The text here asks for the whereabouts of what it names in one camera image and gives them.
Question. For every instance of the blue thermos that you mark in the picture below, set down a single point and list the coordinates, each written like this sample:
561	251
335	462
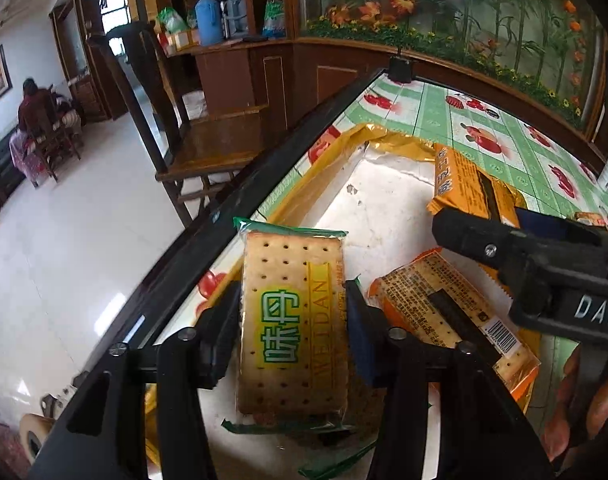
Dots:
205	20

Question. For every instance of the wooden sideboard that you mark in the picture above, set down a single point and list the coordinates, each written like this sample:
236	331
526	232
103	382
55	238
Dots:
234	75

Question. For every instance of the green snack bag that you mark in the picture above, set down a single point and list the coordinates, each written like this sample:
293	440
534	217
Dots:
171	21

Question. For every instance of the small orange snack packet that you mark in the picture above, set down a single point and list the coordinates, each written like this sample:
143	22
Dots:
591	219

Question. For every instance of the large yellow plastic bag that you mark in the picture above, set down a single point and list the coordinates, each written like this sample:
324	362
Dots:
384	200

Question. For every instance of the large glass fish tank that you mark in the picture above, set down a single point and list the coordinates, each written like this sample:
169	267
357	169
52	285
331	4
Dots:
434	5

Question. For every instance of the blue green plastic bag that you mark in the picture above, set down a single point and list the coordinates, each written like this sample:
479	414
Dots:
275	17

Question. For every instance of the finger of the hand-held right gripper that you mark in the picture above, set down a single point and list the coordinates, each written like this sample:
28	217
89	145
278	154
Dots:
479	242
544	225

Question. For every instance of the beige tape roll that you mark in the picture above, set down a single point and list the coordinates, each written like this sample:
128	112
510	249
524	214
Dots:
34	435

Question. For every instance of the green cracker packet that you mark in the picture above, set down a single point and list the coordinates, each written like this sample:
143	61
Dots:
284	310
334	465

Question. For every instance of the grey thermos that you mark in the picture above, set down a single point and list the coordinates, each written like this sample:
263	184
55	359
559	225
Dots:
235	12

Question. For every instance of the dark wooden chair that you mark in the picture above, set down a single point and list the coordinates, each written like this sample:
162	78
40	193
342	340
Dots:
209	145

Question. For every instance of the black clip mount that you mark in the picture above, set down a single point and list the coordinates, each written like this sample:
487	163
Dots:
401	69

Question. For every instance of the person's right hand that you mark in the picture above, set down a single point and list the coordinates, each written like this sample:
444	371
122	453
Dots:
559	425

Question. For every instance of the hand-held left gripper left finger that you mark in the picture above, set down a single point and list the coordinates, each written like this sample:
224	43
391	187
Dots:
219	340

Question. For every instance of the yellow cardboard box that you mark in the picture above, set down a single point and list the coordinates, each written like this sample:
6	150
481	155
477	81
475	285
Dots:
183	40

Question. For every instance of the orange cracker packet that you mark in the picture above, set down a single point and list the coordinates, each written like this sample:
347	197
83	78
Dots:
434	300
459	185

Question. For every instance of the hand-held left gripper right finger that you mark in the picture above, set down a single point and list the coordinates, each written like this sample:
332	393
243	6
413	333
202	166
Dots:
360	335

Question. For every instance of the black sofa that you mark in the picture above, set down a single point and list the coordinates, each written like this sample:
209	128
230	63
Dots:
1	165

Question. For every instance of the dark framed dining table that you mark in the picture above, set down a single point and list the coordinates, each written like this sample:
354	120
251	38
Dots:
224	200

